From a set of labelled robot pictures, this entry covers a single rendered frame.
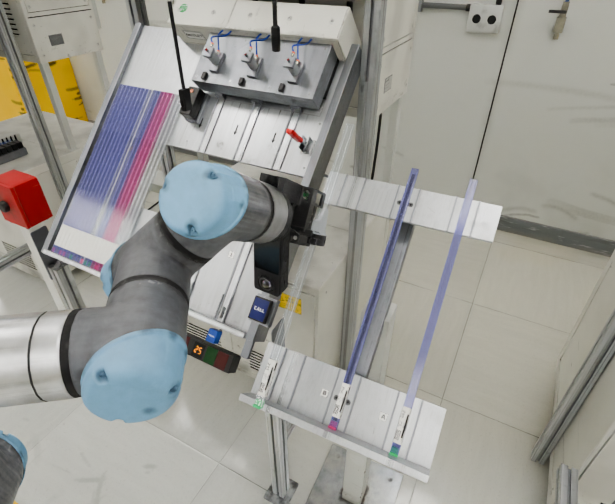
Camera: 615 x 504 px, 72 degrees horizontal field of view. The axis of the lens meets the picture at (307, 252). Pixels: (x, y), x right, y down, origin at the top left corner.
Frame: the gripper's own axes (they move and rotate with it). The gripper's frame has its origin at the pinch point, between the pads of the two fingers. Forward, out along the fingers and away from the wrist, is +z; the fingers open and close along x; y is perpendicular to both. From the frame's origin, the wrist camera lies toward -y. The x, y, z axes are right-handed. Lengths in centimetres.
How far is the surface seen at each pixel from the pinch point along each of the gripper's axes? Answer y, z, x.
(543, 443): -48, 88, -61
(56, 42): 49, 59, 154
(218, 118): 22, 24, 42
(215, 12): 47, 21, 47
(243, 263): -10.4, 17.5, 21.3
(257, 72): 33.1, 19.4, 30.7
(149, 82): 29, 26, 68
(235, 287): -15.9, 16.3, 21.2
